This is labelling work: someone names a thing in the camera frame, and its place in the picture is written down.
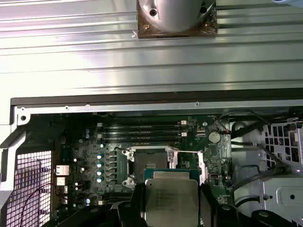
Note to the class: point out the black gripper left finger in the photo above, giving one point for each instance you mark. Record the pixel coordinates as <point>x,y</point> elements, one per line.
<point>139,208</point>

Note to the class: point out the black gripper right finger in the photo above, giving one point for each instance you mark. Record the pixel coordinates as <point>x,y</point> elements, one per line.
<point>206,208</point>

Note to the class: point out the silver green CPU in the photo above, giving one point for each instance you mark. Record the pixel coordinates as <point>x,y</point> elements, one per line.
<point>171,201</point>

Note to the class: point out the metal socket cover frame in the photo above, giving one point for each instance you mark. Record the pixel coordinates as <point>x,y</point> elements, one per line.
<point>203,165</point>

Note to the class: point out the CPU socket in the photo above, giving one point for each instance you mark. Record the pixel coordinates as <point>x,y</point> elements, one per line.
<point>142,163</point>

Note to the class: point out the black RAM slot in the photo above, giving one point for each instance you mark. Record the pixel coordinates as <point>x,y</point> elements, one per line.
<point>142,128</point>
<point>142,140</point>
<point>142,134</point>
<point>142,122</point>

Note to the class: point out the silver coin battery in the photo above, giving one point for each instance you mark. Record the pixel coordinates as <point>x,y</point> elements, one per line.
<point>214,137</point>

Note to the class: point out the green motherboard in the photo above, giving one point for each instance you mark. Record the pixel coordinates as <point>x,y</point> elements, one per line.
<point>80,151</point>

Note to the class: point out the silver rear port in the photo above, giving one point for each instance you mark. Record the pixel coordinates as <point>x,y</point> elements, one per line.
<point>62,170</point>
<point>61,181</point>

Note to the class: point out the perforated metal disk bay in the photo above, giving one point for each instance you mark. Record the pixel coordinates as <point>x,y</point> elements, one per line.
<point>264,136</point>

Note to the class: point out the grey open PC case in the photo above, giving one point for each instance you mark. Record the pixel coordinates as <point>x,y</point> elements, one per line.
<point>142,107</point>

